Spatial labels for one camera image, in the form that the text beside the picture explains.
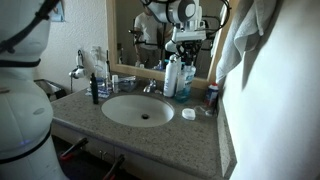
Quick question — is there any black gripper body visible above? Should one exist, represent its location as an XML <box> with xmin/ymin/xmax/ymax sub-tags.
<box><xmin>180</xmin><ymin>39</ymin><xmax>203</xmax><ymax>56</ymax></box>

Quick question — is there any tall white lotion bottle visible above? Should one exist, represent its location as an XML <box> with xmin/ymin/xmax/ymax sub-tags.
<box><xmin>162</xmin><ymin>54</ymin><xmax>180</xmax><ymax>99</ymax></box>

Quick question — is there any blue mouthwash bottle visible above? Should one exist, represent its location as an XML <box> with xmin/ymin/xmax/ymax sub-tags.
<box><xmin>174</xmin><ymin>63</ymin><xmax>197</xmax><ymax>104</ymax></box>

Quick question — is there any small white capped bottle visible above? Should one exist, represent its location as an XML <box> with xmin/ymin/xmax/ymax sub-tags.
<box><xmin>111</xmin><ymin>74</ymin><xmax>120</xmax><ymax>94</ymax></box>

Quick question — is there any black dropper bottle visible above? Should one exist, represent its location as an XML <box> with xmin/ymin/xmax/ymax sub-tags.
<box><xmin>89</xmin><ymin>72</ymin><xmax>100</xmax><ymax>106</ymax></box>

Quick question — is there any red capped shaving can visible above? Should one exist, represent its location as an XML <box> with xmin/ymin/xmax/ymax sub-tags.
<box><xmin>204</xmin><ymin>82</ymin><xmax>220</xmax><ymax>109</ymax></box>

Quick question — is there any chrome faucet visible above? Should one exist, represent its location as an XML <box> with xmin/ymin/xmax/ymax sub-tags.
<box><xmin>142</xmin><ymin>78</ymin><xmax>163</xmax><ymax>95</ymax></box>

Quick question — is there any grey hanging towel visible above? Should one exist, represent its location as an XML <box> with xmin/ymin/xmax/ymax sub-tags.
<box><xmin>215</xmin><ymin>0</ymin><xmax>278</xmax><ymax>85</ymax></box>

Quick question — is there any clear plastic wrapper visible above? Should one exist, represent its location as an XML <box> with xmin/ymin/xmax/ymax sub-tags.
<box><xmin>192</xmin><ymin>104</ymin><xmax>215</xmax><ymax>118</ymax></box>

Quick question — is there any round white soap dish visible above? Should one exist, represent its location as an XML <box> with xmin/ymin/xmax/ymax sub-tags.
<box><xmin>181</xmin><ymin>107</ymin><xmax>197</xmax><ymax>121</ymax></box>

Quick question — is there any dark toiletry tray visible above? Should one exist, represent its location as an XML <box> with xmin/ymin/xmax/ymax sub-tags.
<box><xmin>117</xmin><ymin>75</ymin><xmax>140</xmax><ymax>93</ymax></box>

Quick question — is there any white oval sink basin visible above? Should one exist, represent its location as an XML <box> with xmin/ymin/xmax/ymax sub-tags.
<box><xmin>100</xmin><ymin>93</ymin><xmax>176</xmax><ymax>129</ymax></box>

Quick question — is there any white electric toothbrush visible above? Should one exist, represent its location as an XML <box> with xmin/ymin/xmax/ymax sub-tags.
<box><xmin>104</xmin><ymin>49</ymin><xmax>112</xmax><ymax>92</ymax></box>

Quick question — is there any red black clamp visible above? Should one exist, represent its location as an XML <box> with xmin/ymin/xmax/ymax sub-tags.
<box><xmin>59</xmin><ymin>136</ymin><xmax>90</xmax><ymax>162</ymax></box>
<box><xmin>102</xmin><ymin>153</ymin><xmax>126</xmax><ymax>180</ymax></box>

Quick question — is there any black box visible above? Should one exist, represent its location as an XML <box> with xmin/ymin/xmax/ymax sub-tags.
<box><xmin>34</xmin><ymin>78</ymin><xmax>68</xmax><ymax>103</ymax></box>

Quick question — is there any wood framed wall mirror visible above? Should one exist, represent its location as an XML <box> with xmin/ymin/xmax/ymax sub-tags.
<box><xmin>105</xmin><ymin>0</ymin><xmax>235</xmax><ymax>91</ymax></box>

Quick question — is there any white wall hair dryer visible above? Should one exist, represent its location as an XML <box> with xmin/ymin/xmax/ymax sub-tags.
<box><xmin>68</xmin><ymin>49</ymin><xmax>86</xmax><ymax>95</ymax></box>

